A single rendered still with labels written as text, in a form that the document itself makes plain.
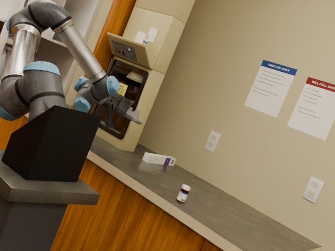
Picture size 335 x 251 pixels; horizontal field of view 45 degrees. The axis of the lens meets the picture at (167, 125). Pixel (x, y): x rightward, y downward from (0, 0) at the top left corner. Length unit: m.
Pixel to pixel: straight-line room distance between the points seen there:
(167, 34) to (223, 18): 0.50
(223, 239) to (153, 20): 1.29
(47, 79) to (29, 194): 0.38
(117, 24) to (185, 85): 0.56
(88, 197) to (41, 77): 0.42
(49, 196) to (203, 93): 1.44
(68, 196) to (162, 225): 0.50
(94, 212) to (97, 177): 0.16
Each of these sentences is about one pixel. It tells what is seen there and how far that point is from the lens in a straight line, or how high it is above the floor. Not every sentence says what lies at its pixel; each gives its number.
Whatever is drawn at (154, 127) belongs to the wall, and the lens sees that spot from 2.62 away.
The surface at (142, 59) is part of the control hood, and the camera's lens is 2.16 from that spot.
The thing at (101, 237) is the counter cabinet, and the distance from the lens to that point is 1.88.
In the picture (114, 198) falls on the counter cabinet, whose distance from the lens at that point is 1.83.
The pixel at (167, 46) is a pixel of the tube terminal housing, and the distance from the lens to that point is 2.20.
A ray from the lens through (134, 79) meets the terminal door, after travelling 2.21.
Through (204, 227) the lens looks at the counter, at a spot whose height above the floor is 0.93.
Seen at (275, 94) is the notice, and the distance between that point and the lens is 2.24.
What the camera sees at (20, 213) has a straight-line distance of 1.31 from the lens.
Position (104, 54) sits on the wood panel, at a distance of 2.41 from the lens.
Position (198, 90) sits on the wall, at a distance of 2.48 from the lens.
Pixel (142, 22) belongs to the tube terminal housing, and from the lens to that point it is 2.32.
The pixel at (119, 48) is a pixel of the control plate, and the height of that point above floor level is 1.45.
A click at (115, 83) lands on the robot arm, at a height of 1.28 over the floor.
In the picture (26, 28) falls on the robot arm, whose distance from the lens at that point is 1.71.
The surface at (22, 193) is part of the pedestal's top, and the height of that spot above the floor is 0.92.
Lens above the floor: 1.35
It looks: 5 degrees down
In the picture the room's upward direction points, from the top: 22 degrees clockwise
